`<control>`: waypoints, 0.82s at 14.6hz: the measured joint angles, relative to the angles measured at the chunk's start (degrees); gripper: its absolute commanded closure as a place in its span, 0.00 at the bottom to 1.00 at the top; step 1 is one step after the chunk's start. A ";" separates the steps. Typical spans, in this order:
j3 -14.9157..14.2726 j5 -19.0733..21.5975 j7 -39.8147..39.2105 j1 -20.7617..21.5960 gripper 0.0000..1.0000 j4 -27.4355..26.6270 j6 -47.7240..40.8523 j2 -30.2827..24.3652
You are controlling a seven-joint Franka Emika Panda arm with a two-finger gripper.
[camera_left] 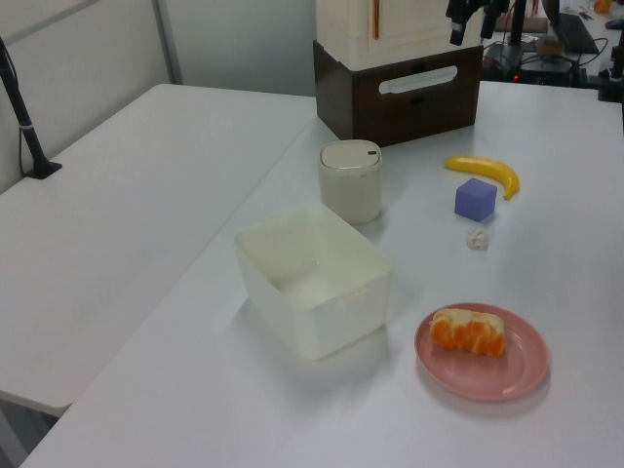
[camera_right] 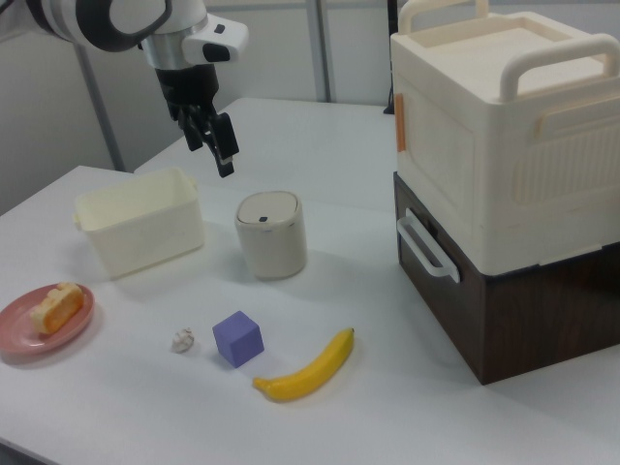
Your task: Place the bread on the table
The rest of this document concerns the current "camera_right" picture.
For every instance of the small white crumpled ball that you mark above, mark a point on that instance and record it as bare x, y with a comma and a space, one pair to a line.
183, 340

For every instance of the orange tape strip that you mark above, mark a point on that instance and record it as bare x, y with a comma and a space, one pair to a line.
400, 123

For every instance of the cream plastic bin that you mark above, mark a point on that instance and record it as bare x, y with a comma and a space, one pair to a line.
145, 237

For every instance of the purple cube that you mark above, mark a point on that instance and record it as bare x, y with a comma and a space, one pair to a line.
237, 341

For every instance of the pink plate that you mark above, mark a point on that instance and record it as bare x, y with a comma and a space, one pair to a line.
19, 334

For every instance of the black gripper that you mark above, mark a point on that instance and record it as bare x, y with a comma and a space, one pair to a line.
189, 89

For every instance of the small beige trash can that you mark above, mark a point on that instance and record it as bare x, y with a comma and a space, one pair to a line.
271, 247

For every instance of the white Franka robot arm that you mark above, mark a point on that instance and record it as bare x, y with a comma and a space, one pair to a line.
97, 19

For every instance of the yellow orange bread slice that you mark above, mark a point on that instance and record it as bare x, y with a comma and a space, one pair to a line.
57, 307

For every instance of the dark brown wooden drawer box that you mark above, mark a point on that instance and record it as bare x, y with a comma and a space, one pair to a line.
533, 319

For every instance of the yellow banana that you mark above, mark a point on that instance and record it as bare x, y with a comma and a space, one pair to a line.
310, 375

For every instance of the cream plastic crate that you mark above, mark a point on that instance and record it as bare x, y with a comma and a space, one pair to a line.
484, 145

